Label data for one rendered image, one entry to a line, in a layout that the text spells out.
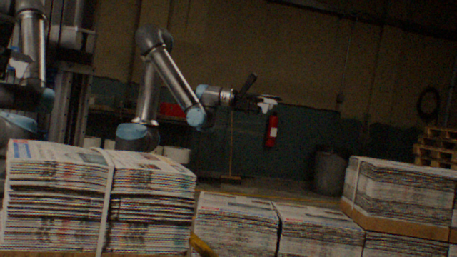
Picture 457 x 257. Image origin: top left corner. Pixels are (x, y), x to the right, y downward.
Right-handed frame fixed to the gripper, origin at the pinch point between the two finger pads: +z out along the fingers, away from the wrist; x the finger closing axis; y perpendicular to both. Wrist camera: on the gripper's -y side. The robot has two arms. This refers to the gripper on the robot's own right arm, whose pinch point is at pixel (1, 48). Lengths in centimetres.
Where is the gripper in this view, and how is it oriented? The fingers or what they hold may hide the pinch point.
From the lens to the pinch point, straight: 149.0
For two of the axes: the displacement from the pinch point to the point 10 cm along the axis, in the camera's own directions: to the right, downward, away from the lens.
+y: -2.7, 9.6, -0.1
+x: -8.5, -2.4, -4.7
